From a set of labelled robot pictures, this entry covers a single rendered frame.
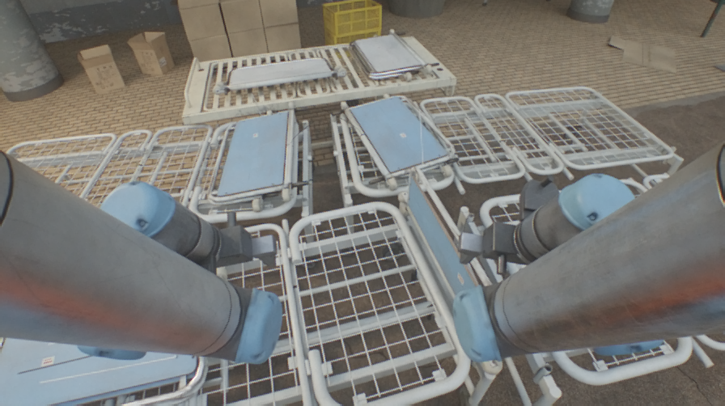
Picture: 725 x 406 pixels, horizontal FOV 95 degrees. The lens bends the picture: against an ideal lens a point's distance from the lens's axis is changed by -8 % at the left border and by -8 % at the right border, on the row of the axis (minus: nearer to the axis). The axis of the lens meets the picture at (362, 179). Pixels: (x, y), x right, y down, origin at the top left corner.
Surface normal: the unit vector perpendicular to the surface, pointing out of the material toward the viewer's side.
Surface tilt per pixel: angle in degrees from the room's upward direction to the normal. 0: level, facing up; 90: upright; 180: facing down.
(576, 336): 105
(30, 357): 4
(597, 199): 25
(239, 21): 90
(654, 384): 0
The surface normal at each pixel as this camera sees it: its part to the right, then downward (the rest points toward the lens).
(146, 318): 0.86, 0.42
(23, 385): 0.00, -0.70
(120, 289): 0.96, 0.20
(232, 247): -0.08, -0.41
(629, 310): -0.80, 0.52
